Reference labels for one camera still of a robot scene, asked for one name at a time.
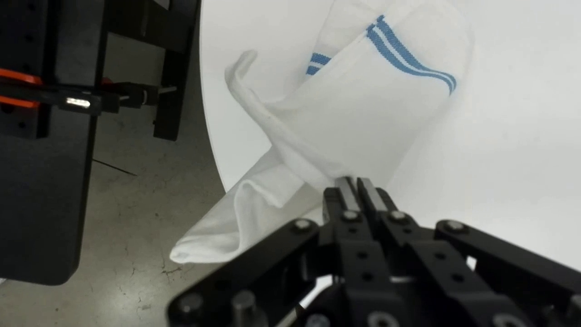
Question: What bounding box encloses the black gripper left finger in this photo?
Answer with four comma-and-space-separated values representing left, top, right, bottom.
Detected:
166, 177, 388, 327

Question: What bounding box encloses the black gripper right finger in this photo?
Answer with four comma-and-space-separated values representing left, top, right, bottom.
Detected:
357, 177, 581, 327

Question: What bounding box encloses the white towel with blue stripes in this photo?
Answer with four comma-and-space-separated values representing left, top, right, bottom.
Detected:
168, 0, 477, 266

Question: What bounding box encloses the black tripod stand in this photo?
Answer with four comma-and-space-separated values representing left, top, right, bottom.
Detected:
0, 0, 203, 288

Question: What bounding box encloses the orange-handled black clamp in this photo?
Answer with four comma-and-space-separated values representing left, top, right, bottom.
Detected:
0, 66, 179, 117

